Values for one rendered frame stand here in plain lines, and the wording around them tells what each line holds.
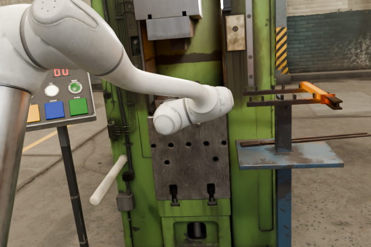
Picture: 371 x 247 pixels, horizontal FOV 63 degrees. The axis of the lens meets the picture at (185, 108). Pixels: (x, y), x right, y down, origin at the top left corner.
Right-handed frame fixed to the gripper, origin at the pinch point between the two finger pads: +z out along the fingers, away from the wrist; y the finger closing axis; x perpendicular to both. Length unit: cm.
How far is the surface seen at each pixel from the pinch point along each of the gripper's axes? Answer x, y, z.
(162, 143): -22.2, -9.5, -1.2
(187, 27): 30.9, 6.7, 5.9
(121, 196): -60, -40, 14
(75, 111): -0.6, -44.8, -12.6
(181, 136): -19.3, 0.2, -1.2
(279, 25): 17, 163, 554
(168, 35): 28.5, -2.8, 5.8
